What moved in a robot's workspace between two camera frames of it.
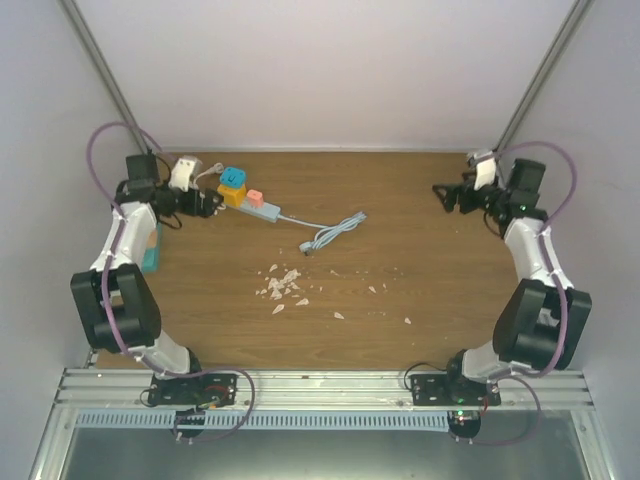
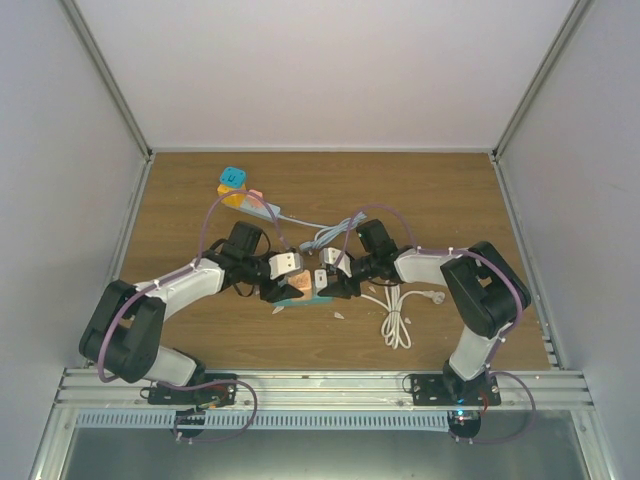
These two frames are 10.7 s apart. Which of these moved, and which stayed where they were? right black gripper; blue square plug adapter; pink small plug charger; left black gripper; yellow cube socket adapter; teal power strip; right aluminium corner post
Moved: teal power strip; right black gripper; left black gripper
Stayed: pink small plug charger; right aluminium corner post; yellow cube socket adapter; blue square plug adapter
